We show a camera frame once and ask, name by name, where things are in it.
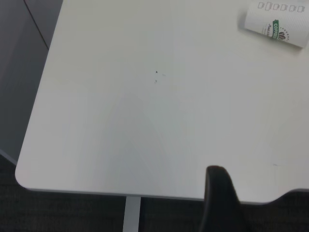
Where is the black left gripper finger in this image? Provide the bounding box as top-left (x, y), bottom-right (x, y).
top-left (197, 165), bottom-right (252, 232)

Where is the white paper coffee cup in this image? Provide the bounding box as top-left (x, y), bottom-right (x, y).
top-left (243, 0), bottom-right (309, 49)

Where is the grey metal table leg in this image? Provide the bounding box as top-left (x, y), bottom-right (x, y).
top-left (123, 196), bottom-right (141, 232)

